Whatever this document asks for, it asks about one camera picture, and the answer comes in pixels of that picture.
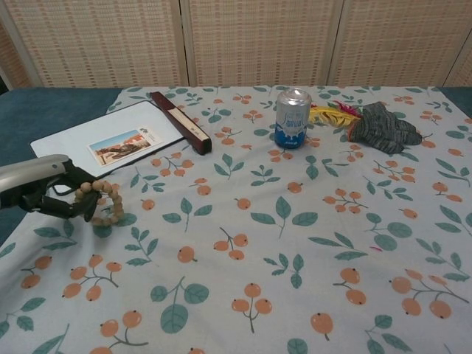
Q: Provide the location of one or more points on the bamboo folding screen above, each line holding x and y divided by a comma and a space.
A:
239, 40

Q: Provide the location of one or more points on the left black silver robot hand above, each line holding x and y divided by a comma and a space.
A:
33, 173

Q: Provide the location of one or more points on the colourful feather shuttlecock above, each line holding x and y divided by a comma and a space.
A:
328, 114

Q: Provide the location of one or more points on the white rectangular board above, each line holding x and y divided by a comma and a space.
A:
110, 125

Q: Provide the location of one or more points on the dark red folding fan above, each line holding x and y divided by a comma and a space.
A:
184, 123

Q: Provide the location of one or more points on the silver blue drink can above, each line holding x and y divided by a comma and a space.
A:
293, 121

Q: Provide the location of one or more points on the grey striped knit glove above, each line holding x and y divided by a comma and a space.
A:
383, 131

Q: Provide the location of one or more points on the floral print tablecloth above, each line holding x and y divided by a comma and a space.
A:
258, 239

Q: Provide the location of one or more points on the photo postcard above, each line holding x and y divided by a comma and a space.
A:
125, 146

